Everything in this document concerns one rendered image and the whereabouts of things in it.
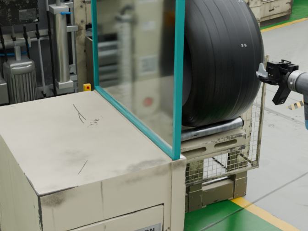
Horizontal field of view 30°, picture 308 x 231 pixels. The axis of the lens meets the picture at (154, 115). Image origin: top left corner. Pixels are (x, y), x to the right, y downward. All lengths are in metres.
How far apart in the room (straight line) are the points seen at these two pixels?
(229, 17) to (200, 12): 0.12
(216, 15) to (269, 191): 1.81
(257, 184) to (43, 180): 2.59
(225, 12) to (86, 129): 0.87
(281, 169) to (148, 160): 2.65
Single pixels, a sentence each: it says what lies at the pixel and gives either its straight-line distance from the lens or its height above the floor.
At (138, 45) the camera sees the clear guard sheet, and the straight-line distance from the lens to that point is 1.57.
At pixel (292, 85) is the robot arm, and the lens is 2.02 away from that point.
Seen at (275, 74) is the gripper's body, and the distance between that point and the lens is 2.08.
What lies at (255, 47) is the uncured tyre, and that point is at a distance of 2.30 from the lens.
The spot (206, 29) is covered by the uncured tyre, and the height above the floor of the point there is 1.38.
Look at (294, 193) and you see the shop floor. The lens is 3.84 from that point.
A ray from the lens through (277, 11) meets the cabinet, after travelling 7.53.
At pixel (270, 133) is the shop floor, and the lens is 4.57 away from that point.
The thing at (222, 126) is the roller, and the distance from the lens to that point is 2.51.
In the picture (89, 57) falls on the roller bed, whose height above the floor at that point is 1.11.
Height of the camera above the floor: 1.99
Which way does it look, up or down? 25 degrees down
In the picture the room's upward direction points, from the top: straight up
